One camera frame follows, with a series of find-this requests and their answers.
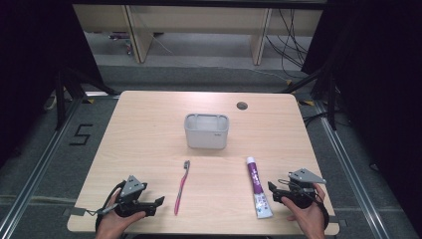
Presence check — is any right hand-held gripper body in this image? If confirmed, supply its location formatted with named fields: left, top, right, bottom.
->
left=277, top=167, right=327, bottom=210

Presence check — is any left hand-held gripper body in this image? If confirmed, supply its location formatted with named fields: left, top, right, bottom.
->
left=113, top=174, right=157, bottom=219

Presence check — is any purple white toothpaste tube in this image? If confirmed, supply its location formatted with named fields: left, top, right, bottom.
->
left=245, top=156, right=275, bottom=220

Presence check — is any pink toothbrush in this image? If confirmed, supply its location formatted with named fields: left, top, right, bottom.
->
left=173, top=159, right=192, bottom=216

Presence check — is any grey plastic holder box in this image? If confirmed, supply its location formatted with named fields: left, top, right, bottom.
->
left=183, top=113, right=230, bottom=150

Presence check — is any person's right hand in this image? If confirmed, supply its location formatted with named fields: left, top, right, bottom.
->
left=282, top=183, right=328, bottom=239

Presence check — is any person's left hand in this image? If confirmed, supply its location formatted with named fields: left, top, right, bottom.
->
left=95, top=190, right=147, bottom=239

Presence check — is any grey plug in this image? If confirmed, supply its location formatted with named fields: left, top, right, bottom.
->
left=87, top=203, right=119, bottom=217

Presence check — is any black metal stand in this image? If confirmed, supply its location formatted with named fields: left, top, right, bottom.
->
left=281, top=64, right=340, bottom=131
left=54, top=67, right=121, bottom=131

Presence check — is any black curtain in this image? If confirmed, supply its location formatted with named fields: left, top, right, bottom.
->
left=0, top=0, right=105, bottom=167
left=301, top=0, right=422, bottom=230

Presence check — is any light wooden desk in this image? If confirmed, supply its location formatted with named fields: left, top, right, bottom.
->
left=72, top=3, right=324, bottom=66

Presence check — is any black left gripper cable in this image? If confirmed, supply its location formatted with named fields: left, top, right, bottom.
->
left=95, top=180, right=127, bottom=232

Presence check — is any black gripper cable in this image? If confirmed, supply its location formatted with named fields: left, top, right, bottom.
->
left=95, top=180, right=127, bottom=232
left=316, top=195, right=330, bottom=231

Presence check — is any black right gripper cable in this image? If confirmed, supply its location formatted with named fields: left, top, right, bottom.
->
left=316, top=195, right=330, bottom=231

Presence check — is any metal floor rail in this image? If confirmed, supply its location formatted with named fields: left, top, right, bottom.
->
left=313, top=99, right=396, bottom=239
left=0, top=96, right=85, bottom=239

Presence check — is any black floor cable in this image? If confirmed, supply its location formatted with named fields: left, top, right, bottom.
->
left=303, top=110, right=351, bottom=129

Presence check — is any bundle of black cables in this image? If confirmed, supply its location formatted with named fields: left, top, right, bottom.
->
left=264, top=8, right=314, bottom=80

